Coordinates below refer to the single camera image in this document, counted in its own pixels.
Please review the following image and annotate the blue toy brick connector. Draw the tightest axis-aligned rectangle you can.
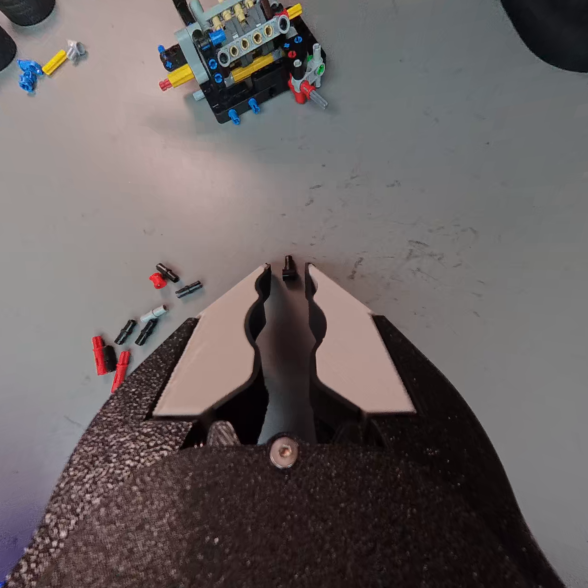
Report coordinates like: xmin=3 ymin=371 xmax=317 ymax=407
xmin=17 ymin=58 xmax=45 ymax=94

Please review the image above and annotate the wide black rubber tire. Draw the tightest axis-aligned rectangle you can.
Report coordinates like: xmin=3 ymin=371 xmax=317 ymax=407
xmin=0 ymin=25 xmax=18 ymax=73
xmin=0 ymin=0 xmax=57 ymax=27

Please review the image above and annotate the yellow toy brick axle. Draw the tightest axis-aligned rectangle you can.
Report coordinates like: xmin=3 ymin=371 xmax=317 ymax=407
xmin=41 ymin=49 xmax=69 ymax=77

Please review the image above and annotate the grey desk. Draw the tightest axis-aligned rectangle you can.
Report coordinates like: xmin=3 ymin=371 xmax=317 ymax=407
xmin=0 ymin=0 xmax=588 ymax=588

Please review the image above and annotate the toy brick engine assembly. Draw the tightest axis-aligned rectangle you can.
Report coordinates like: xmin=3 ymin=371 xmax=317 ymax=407
xmin=157 ymin=0 xmax=330 ymax=126

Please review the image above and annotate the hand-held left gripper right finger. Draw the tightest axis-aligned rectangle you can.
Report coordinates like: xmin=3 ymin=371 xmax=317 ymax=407
xmin=304 ymin=262 xmax=417 ymax=418

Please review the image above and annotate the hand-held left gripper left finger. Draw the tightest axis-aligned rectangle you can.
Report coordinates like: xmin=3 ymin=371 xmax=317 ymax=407
xmin=152 ymin=263 xmax=273 ymax=419

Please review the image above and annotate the group of small toy pins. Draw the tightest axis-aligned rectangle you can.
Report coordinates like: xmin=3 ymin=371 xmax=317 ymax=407
xmin=91 ymin=262 xmax=204 ymax=395

